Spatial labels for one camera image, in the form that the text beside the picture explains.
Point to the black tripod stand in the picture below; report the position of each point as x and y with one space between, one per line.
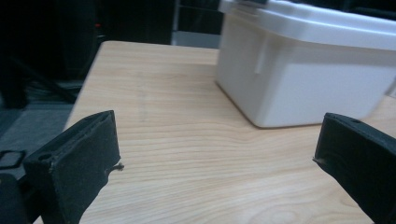
37 81

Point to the white metal desk frame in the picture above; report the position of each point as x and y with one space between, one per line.
193 39

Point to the white plastic storage box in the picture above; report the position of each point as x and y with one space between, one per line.
299 90

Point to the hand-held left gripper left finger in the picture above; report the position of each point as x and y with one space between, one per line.
77 165

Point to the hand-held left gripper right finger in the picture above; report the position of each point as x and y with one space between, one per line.
361 155

